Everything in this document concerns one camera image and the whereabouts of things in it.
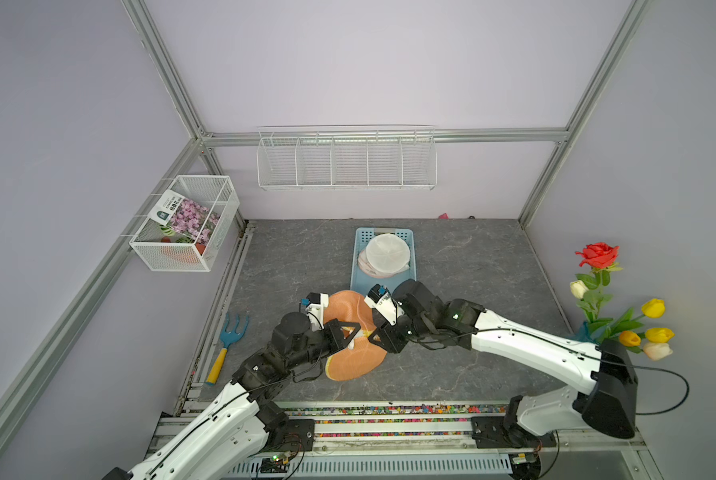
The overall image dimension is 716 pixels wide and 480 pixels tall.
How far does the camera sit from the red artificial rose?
2.07 ft

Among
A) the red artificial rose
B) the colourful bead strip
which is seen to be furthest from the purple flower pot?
the red artificial rose

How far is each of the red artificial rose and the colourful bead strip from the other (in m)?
0.45

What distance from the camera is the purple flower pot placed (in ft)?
2.38

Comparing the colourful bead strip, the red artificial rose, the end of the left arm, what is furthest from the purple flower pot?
the red artificial rose

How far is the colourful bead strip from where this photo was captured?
2.53 feet

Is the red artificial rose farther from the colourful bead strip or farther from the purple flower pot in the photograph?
the purple flower pot

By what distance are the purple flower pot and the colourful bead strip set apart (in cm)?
53
